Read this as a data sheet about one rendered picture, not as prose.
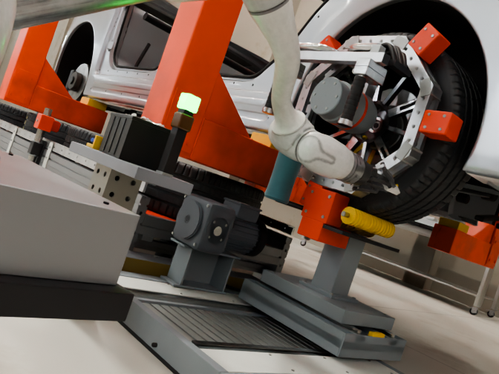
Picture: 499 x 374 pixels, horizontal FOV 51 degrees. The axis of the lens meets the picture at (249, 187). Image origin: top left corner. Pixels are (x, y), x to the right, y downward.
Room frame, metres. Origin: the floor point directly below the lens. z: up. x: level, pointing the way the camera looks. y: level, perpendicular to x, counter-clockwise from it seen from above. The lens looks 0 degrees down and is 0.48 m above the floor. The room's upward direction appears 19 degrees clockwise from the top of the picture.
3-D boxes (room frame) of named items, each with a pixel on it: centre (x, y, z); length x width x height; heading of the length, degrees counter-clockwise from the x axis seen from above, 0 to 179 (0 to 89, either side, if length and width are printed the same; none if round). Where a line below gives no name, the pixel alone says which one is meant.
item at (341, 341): (1.90, -0.39, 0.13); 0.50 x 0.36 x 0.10; 41
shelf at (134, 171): (1.46, 0.34, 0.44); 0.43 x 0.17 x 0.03; 41
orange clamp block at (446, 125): (1.56, -0.48, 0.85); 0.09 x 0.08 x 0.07; 41
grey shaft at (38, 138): (2.79, 1.14, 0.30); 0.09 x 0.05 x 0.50; 41
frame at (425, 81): (1.79, -0.27, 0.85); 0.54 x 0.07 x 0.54; 41
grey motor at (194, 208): (1.96, 0.01, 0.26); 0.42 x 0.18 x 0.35; 131
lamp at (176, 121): (1.31, 0.21, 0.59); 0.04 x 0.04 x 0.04; 41
